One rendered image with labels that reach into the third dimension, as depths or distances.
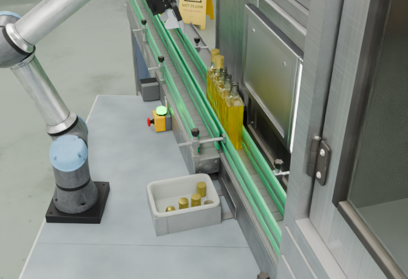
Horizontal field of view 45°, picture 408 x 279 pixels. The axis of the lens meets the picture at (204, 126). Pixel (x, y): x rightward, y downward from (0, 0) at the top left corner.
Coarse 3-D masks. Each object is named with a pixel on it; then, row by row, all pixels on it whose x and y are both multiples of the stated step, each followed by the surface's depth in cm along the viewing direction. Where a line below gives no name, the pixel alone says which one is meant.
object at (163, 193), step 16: (192, 176) 171; (208, 176) 171; (160, 192) 171; (176, 192) 172; (192, 192) 174; (208, 192) 170; (160, 208) 168; (176, 208) 168; (192, 208) 157; (208, 208) 159
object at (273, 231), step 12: (168, 36) 250; (204, 96) 193; (216, 120) 179; (228, 144) 168; (228, 156) 170; (240, 168) 158; (240, 180) 160; (252, 180) 150; (252, 192) 149; (252, 204) 151; (264, 204) 141; (264, 216) 142; (264, 228) 143; (276, 228) 133; (276, 240) 135; (276, 252) 136
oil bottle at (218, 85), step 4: (216, 84) 178; (220, 84) 176; (216, 88) 177; (220, 88) 176; (216, 92) 178; (216, 96) 179; (216, 100) 180; (216, 104) 181; (216, 108) 182; (216, 112) 182
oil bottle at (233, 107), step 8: (224, 104) 172; (232, 104) 166; (240, 104) 167; (224, 112) 173; (232, 112) 168; (240, 112) 169; (224, 120) 175; (232, 120) 170; (240, 120) 171; (224, 128) 176; (232, 128) 172; (240, 128) 173; (232, 136) 174; (240, 136) 175; (240, 144) 177
